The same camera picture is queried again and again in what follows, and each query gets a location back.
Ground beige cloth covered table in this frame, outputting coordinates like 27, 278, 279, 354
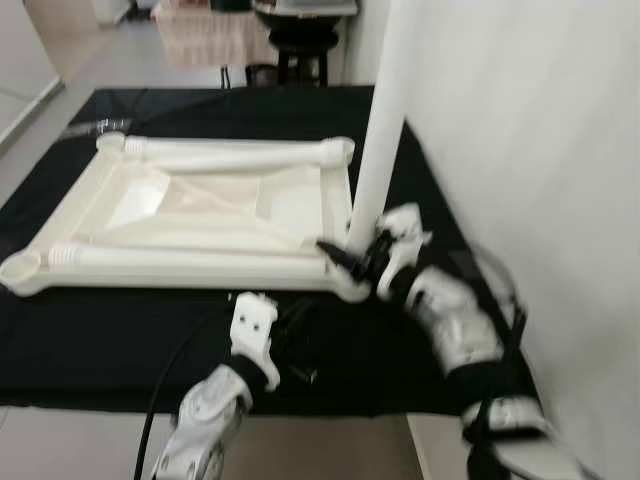
150, 0, 276, 69

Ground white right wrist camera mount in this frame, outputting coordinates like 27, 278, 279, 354
375, 203, 433, 291

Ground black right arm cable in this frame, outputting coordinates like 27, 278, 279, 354
440, 245, 529, 451

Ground clear plastic food container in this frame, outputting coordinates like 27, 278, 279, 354
258, 0, 358, 17

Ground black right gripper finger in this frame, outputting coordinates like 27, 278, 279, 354
316, 240, 366, 279

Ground white plastic children table top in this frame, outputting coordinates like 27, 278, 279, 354
0, 133, 373, 303

